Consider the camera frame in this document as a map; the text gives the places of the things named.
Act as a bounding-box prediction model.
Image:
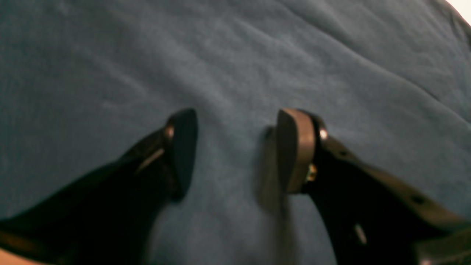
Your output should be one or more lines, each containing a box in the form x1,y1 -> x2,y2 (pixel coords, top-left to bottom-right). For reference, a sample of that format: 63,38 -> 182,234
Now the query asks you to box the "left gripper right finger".
276,108 -> 471,265

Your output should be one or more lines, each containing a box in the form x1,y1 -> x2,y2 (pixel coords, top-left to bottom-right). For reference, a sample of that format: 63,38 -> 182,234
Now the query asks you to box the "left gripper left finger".
1,108 -> 198,265

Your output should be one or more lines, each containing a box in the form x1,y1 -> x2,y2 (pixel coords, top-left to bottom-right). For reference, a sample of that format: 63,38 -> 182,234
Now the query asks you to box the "dark blue t-shirt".
0,0 -> 471,265

